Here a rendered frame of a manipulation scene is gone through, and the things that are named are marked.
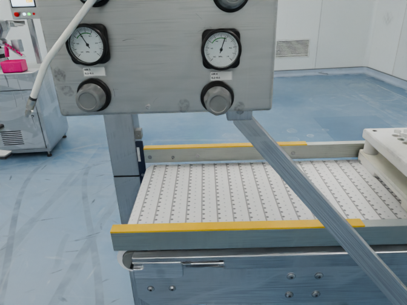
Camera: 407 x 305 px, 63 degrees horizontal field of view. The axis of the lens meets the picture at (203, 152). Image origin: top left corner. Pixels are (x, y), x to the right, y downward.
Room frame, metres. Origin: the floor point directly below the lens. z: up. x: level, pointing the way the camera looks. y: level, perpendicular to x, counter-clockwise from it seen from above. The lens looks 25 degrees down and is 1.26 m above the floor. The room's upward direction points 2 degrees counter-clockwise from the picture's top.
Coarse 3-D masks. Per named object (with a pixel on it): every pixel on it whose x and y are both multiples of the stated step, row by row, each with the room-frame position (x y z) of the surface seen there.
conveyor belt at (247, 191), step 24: (168, 168) 0.61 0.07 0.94; (192, 168) 0.61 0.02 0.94; (216, 168) 0.60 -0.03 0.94; (240, 168) 0.60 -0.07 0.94; (264, 168) 0.60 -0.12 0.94; (312, 168) 0.59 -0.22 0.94; (336, 168) 0.59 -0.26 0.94; (360, 168) 0.58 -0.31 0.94; (144, 192) 0.52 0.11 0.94; (168, 192) 0.52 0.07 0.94; (192, 192) 0.51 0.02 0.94; (216, 192) 0.51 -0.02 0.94; (240, 192) 0.51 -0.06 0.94; (264, 192) 0.51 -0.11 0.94; (288, 192) 0.50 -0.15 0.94; (336, 192) 0.50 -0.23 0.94; (360, 192) 0.49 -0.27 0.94; (384, 192) 0.49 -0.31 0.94; (144, 216) 0.45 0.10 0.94; (168, 216) 0.44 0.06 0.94; (192, 216) 0.44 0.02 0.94; (216, 216) 0.44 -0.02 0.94; (240, 216) 0.44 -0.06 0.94; (264, 216) 0.44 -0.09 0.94; (288, 216) 0.43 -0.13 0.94; (312, 216) 0.43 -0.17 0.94; (360, 216) 0.43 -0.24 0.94; (384, 216) 0.42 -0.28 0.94; (120, 264) 0.38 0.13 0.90
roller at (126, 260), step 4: (128, 252) 0.37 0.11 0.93; (132, 252) 0.37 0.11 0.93; (124, 256) 0.37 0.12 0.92; (128, 256) 0.37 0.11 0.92; (124, 260) 0.37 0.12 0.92; (128, 260) 0.37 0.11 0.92; (124, 264) 0.37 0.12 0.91; (128, 264) 0.37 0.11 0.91; (132, 264) 0.37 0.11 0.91; (128, 268) 0.37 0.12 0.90; (132, 268) 0.37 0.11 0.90
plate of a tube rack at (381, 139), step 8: (376, 128) 0.61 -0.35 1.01; (384, 128) 0.61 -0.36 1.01; (392, 128) 0.61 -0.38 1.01; (400, 128) 0.61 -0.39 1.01; (368, 136) 0.59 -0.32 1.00; (376, 136) 0.57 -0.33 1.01; (384, 136) 0.57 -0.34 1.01; (392, 136) 0.57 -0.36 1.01; (376, 144) 0.56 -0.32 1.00; (384, 144) 0.54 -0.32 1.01; (392, 144) 0.54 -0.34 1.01; (400, 144) 0.54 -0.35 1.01; (384, 152) 0.53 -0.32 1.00; (392, 152) 0.50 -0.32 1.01; (400, 152) 0.50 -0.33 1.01; (392, 160) 0.50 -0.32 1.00; (400, 160) 0.48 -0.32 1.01; (400, 168) 0.47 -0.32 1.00
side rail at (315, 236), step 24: (120, 240) 0.36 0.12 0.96; (144, 240) 0.36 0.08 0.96; (168, 240) 0.36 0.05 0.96; (192, 240) 0.36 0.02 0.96; (216, 240) 0.36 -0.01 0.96; (240, 240) 0.36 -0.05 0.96; (264, 240) 0.36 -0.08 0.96; (288, 240) 0.36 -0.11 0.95; (312, 240) 0.36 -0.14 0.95; (336, 240) 0.36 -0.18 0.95; (384, 240) 0.35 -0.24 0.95
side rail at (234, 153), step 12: (312, 144) 0.63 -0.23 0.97; (324, 144) 0.63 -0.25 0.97; (336, 144) 0.63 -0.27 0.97; (348, 144) 0.62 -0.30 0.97; (360, 144) 0.62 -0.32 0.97; (144, 156) 0.63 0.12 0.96; (156, 156) 0.63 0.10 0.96; (168, 156) 0.63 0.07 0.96; (180, 156) 0.63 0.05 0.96; (192, 156) 0.63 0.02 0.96; (204, 156) 0.63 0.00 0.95; (216, 156) 0.63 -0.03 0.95; (228, 156) 0.63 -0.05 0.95; (240, 156) 0.63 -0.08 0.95; (252, 156) 0.63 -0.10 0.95; (300, 156) 0.63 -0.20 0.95; (312, 156) 0.63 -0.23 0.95; (324, 156) 0.63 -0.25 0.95; (336, 156) 0.63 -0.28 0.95; (348, 156) 0.62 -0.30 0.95
